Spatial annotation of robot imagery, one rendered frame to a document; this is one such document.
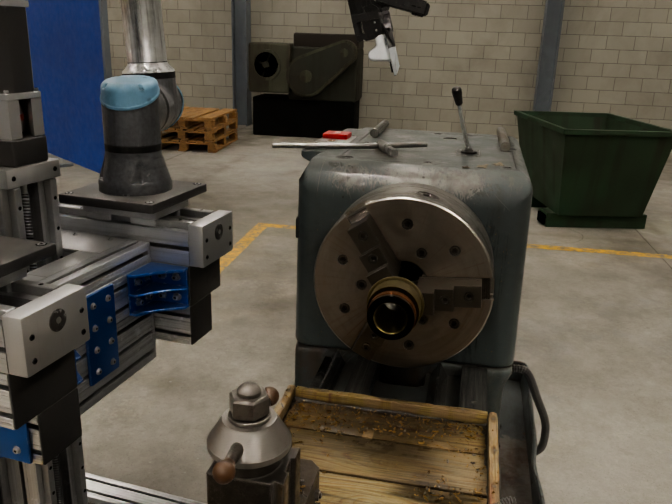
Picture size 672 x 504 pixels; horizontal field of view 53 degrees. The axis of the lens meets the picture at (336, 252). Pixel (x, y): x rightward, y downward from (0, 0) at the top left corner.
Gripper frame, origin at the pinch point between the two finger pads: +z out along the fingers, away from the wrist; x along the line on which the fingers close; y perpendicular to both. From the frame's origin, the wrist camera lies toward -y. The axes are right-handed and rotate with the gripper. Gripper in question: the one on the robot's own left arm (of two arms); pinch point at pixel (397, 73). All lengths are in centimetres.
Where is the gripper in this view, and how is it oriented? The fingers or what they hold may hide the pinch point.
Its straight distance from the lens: 152.5
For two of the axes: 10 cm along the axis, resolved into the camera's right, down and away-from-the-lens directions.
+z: 2.4, 9.3, 2.8
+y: -9.7, 2.2, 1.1
